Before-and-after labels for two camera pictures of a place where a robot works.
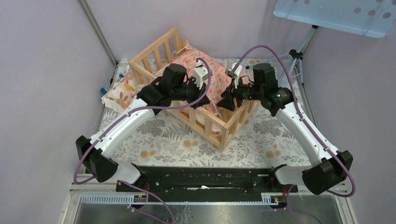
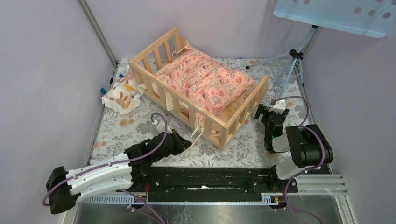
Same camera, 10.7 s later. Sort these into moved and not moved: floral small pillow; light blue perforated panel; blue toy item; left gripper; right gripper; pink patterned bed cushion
Moved: pink patterned bed cushion; right gripper; left gripper
Not moved: blue toy item; floral small pillow; light blue perforated panel
